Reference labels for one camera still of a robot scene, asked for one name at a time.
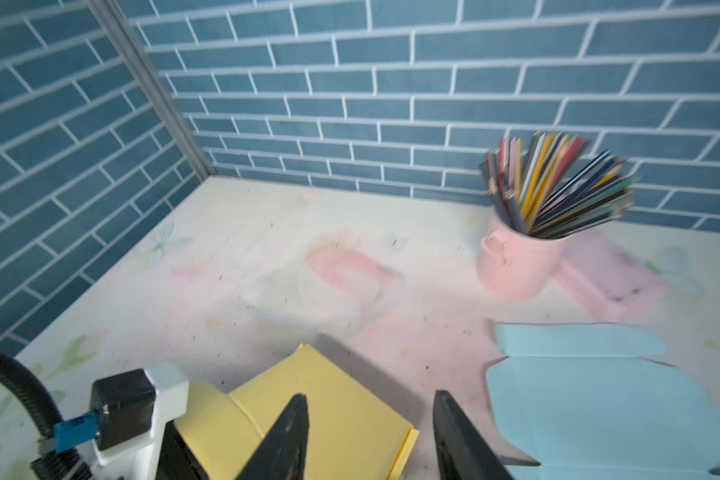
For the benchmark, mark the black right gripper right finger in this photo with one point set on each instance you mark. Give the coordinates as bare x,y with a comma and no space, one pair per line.
462,453

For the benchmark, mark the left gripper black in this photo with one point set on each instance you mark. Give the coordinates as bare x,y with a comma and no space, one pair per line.
176,461

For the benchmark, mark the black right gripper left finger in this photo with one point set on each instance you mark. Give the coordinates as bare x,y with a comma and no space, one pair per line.
282,452

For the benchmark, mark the yellow paper box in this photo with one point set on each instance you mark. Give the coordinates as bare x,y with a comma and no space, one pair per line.
353,434

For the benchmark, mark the light blue flat paper box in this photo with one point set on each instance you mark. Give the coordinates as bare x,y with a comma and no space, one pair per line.
593,402

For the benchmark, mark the pink flat paper box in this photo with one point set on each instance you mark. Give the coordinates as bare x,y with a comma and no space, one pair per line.
606,279

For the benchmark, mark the pink metal pencil cup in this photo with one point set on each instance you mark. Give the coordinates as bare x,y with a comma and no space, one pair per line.
515,266

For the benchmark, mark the coloured pencils bundle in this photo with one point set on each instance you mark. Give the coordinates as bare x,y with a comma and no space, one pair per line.
546,190

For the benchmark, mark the aluminium corner post left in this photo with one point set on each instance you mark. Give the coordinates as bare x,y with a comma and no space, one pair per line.
115,26

